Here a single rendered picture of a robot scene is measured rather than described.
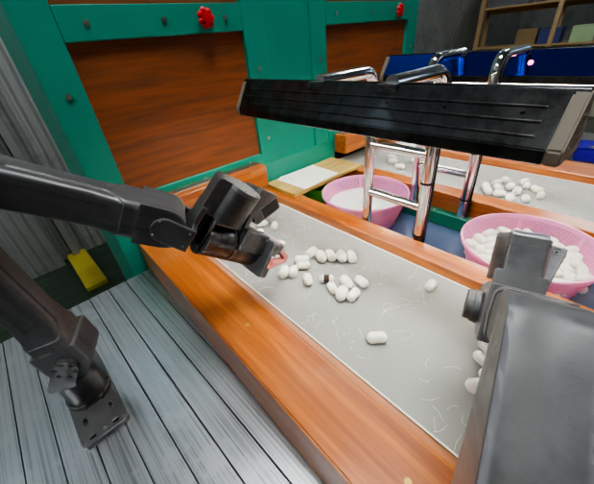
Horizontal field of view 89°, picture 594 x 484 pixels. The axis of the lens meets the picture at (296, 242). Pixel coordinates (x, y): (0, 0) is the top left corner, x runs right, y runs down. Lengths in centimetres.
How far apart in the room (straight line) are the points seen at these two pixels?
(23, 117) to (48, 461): 212
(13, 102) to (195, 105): 171
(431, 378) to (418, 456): 13
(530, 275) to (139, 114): 83
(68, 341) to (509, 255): 61
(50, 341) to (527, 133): 67
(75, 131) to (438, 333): 83
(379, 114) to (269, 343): 40
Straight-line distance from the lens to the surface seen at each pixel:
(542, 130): 42
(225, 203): 44
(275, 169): 109
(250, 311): 58
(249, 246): 50
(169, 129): 91
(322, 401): 46
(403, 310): 61
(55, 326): 57
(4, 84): 252
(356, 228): 79
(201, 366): 66
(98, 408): 68
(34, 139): 255
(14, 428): 77
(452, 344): 58
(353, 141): 127
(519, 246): 43
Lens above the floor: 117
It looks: 33 degrees down
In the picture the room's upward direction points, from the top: 6 degrees counter-clockwise
